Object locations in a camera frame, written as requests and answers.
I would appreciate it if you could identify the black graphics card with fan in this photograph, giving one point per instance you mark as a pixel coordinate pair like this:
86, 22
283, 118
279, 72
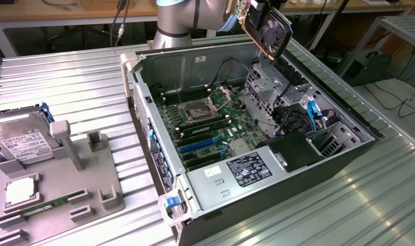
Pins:
272, 28

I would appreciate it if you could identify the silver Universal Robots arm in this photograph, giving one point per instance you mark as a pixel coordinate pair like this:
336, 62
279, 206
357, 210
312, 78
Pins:
178, 18

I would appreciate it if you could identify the black installed RAM stick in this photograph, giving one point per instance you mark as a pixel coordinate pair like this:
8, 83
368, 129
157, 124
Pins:
202, 127

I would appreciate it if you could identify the CPU socket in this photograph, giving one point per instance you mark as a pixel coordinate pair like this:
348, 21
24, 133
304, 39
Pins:
197, 111

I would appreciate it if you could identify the blue expansion slot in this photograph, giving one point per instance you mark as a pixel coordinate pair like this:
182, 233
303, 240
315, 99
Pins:
197, 146

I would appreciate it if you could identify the green motherboard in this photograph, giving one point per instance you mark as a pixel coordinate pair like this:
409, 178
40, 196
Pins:
241, 120

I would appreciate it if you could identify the metal socket cover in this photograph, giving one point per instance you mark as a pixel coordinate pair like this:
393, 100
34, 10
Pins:
220, 98

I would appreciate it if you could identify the black expansion slot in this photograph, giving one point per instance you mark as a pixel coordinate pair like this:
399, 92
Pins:
202, 156
206, 162

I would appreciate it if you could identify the silver chipset heatsink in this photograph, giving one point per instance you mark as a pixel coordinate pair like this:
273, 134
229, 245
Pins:
241, 146

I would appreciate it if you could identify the metal locking lever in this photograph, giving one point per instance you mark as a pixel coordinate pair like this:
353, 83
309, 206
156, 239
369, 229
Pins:
180, 94

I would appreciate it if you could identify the grey metal disk bay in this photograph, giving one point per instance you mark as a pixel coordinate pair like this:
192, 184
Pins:
261, 84

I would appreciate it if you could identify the grey power supply unit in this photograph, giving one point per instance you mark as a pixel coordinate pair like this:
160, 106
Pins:
209, 189

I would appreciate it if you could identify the black plastic cover box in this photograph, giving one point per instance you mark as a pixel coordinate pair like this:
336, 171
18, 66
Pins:
296, 151

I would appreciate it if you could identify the blue case latch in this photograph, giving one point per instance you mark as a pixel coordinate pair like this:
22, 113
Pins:
170, 201

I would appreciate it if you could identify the open black PC case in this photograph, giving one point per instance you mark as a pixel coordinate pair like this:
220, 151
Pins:
261, 205

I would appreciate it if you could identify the perforated metal disk bay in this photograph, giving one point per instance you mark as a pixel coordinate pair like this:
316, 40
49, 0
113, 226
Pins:
336, 141

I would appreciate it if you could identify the grey parts rack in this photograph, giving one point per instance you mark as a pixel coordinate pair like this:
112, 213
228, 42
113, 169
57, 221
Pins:
56, 179

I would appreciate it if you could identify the black box device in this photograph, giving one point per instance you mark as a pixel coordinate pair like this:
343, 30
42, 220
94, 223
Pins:
371, 66

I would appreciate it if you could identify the wooden workbench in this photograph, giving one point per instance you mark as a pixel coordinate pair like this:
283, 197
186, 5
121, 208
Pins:
90, 12

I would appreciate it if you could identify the hard disk with blue carrier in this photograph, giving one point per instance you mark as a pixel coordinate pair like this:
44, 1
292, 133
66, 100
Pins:
18, 138

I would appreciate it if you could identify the green RAM stick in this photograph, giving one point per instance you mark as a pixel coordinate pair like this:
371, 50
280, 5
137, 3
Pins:
45, 205

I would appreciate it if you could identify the silver CPU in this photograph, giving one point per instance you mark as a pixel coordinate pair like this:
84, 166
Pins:
20, 191

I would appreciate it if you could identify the grey metal shelf frame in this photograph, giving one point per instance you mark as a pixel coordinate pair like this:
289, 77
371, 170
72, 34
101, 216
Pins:
404, 28

